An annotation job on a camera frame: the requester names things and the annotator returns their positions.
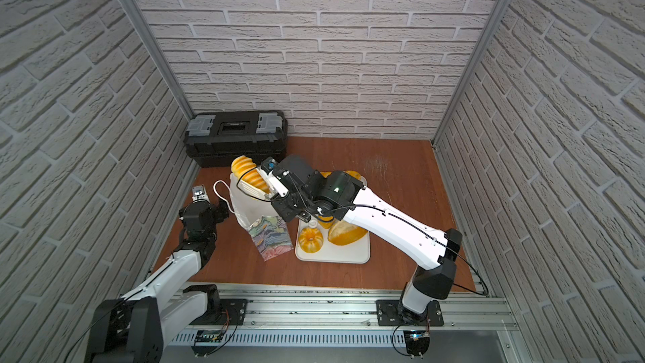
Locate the striped oval bread roll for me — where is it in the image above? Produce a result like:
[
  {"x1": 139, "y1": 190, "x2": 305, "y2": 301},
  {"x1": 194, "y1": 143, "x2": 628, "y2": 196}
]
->
[{"x1": 231, "y1": 156, "x2": 270, "y2": 193}]

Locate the white paper bag colourful bottom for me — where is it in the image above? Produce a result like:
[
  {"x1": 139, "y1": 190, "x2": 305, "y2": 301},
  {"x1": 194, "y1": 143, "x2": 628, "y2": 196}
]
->
[{"x1": 213, "y1": 174, "x2": 294, "y2": 261}]

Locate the ring shaped bundt bread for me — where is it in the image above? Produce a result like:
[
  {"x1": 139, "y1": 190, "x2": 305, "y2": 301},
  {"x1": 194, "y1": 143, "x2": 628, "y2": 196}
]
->
[{"x1": 298, "y1": 227, "x2": 324, "y2": 254}]

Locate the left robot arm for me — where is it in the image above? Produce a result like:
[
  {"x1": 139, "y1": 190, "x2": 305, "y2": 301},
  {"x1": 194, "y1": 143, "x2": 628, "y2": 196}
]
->
[{"x1": 84, "y1": 186, "x2": 229, "y2": 362}]

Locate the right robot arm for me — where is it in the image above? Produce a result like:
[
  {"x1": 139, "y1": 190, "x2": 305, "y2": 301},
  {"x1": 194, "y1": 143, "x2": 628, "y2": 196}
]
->
[{"x1": 231, "y1": 155, "x2": 462, "y2": 319}]

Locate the long twisted bread top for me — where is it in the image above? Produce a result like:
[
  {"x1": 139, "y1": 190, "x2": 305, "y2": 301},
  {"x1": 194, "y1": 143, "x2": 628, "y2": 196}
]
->
[{"x1": 320, "y1": 171, "x2": 362, "y2": 181}]

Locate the small rectangular golden loaf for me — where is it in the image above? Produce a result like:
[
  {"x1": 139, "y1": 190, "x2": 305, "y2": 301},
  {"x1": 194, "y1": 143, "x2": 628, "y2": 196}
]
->
[{"x1": 317, "y1": 217, "x2": 334, "y2": 230}]

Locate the black plastic toolbox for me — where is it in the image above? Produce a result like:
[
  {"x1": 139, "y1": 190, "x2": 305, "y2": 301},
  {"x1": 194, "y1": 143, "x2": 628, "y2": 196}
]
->
[{"x1": 183, "y1": 110, "x2": 289, "y2": 168}]

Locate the large oval crusty loaf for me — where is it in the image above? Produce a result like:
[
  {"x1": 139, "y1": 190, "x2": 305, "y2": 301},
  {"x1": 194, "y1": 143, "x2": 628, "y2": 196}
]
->
[{"x1": 328, "y1": 221, "x2": 368, "y2": 246}]

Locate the white rectangular tray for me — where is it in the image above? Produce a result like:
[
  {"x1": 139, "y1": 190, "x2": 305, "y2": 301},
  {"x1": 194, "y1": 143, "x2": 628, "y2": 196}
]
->
[{"x1": 295, "y1": 218, "x2": 371, "y2": 265}]

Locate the left small circuit board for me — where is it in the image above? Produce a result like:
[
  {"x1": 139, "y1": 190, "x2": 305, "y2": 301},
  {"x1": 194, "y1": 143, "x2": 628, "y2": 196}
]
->
[{"x1": 191, "y1": 330, "x2": 228, "y2": 357}]

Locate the small circuit board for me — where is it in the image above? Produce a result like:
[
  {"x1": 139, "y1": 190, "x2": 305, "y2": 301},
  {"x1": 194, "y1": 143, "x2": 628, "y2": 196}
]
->
[
  {"x1": 191, "y1": 330, "x2": 228, "y2": 357},
  {"x1": 403, "y1": 330, "x2": 430, "y2": 358}
]

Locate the right small circuit board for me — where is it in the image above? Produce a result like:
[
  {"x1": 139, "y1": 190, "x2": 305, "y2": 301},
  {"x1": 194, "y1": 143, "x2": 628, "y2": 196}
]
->
[{"x1": 403, "y1": 330, "x2": 430, "y2": 358}]

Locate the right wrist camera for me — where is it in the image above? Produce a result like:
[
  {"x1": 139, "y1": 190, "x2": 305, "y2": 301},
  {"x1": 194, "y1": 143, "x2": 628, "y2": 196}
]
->
[{"x1": 261, "y1": 157, "x2": 277, "y2": 172}]

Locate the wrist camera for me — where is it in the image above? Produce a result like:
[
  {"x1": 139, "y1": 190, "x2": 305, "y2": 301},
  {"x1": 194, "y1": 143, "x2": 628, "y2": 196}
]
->
[
  {"x1": 191, "y1": 186, "x2": 207, "y2": 196},
  {"x1": 261, "y1": 157, "x2": 277, "y2": 172}
]

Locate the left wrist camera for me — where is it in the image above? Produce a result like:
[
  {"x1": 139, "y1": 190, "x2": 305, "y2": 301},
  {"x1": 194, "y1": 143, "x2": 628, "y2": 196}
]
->
[{"x1": 191, "y1": 186, "x2": 207, "y2": 196}]

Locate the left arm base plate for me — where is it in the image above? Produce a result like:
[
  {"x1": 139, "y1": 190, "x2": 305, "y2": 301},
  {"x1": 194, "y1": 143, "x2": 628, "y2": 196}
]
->
[{"x1": 198, "y1": 298, "x2": 249, "y2": 326}]

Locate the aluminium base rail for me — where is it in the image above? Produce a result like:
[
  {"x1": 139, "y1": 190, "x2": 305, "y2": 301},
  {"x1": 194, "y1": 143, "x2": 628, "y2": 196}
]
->
[{"x1": 173, "y1": 283, "x2": 519, "y2": 351}]

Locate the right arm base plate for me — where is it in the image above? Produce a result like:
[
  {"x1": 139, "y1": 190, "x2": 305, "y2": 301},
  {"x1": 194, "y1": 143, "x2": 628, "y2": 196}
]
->
[{"x1": 376, "y1": 299, "x2": 444, "y2": 327}]

